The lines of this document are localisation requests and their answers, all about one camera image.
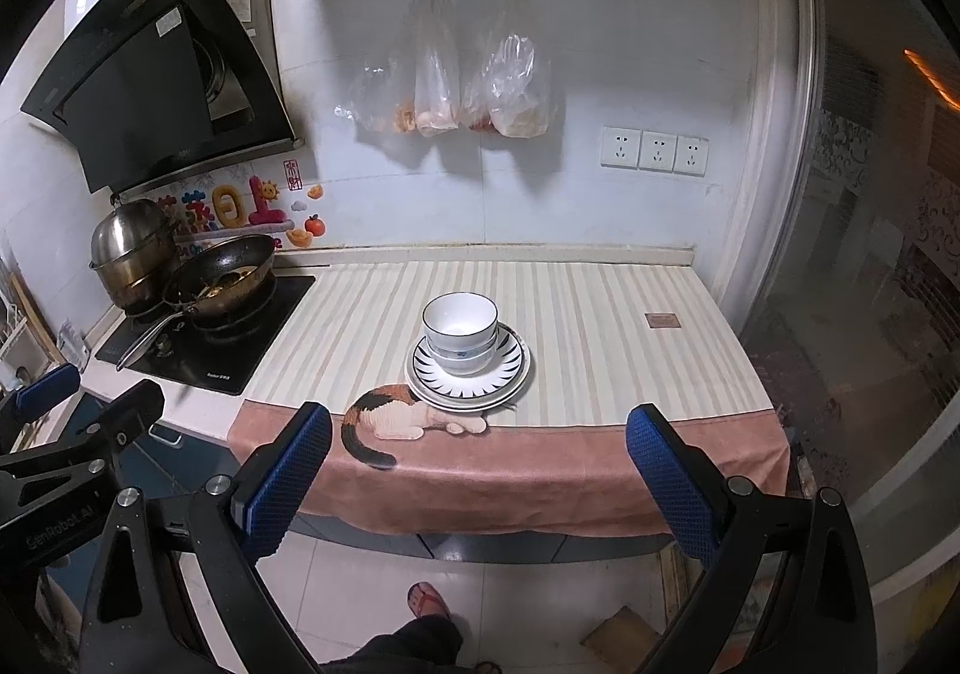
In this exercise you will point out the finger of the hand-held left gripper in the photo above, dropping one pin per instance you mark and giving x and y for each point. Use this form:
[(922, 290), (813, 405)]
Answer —
[(127, 415), (45, 390)]

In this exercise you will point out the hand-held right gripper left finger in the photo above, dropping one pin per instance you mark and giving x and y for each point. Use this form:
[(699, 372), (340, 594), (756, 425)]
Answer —
[(289, 479)]

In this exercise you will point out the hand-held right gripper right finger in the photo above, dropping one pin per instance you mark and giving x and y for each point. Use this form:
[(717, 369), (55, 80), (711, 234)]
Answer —
[(667, 486)]

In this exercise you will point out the white plate with blue leaves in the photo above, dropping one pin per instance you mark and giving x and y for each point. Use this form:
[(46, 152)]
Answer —
[(510, 359)]

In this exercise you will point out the white bowl with blue marks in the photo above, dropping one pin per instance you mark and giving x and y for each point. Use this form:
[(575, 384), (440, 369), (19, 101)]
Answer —
[(459, 360)]

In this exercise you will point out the dark blue base cabinet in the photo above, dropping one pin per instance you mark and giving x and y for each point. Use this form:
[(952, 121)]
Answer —
[(191, 447)]

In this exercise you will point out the black induction hob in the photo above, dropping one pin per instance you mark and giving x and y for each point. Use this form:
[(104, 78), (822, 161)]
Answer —
[(247, 336)]

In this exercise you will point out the brown cardboard piece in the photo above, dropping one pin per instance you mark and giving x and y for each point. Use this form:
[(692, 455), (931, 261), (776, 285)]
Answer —
[(621, 635)]

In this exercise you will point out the steel steamer pot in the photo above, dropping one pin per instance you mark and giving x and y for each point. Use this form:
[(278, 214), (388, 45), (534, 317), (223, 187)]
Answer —
[(131, 246)]

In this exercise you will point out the dark frying pan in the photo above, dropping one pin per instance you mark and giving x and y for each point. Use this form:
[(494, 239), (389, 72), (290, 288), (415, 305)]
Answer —
[(225, 269)]

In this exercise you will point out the red slipper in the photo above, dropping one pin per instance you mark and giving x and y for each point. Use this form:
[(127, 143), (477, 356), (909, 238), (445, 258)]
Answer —
[(429, 600)]

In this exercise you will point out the striped cloth with cat print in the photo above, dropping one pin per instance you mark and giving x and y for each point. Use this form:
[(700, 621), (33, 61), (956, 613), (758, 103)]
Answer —
[(585, 314)]

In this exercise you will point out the person's leg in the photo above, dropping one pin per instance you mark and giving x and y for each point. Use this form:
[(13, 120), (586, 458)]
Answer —
[(405, 648)]

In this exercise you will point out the black range hood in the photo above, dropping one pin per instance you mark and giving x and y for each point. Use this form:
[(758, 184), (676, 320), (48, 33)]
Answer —
[(142, 74)]

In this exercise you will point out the clear plastic bag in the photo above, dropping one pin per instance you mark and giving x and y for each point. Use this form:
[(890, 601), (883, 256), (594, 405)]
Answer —
[(514, 89), (379, 96), (436, 81)]

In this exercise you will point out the colourful wall stickers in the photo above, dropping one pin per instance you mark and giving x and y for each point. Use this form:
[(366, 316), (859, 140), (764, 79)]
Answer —
[(247, 205)]

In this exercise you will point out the white wall socket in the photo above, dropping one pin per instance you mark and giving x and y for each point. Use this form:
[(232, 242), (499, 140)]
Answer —
[(691, 156), (620, 147), (658, 152)]

